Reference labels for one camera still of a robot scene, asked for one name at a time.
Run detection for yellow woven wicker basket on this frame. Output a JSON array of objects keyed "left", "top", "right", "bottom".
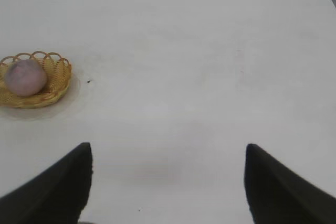
[{"left": 0, "top": 50, "right": 72, "bottom": 110}]

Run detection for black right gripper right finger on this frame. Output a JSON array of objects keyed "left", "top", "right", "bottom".
[{"left": 244, "top": 143, "right": 336, "bottom": 224}]

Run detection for pink peach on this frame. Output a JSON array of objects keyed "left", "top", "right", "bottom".
[{"left": 5, "top": 59, "right": 48, "bottom": 97}]

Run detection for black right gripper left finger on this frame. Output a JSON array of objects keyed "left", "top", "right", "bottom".
[{"left": 0, "top": 142, "right": 93, "bottom": 224}]

